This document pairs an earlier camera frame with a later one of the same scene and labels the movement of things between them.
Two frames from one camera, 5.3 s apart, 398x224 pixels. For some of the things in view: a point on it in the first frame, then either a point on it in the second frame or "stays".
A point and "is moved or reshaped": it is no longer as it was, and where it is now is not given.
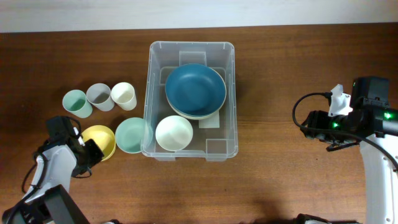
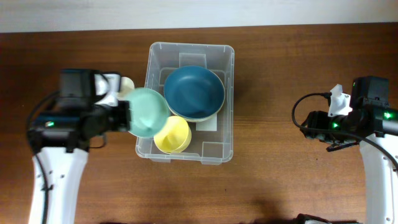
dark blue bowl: x=195 y=89 stays
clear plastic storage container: x=189 y=104 stays
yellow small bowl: x=104 y=138 to x=175 y=136
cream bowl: x=197 y=117 is moved or reshaped
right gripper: x=316 y=119 stays
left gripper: x=98 y=155 to x=120 y=124
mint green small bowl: x=133 y=135 to x=148 y=107
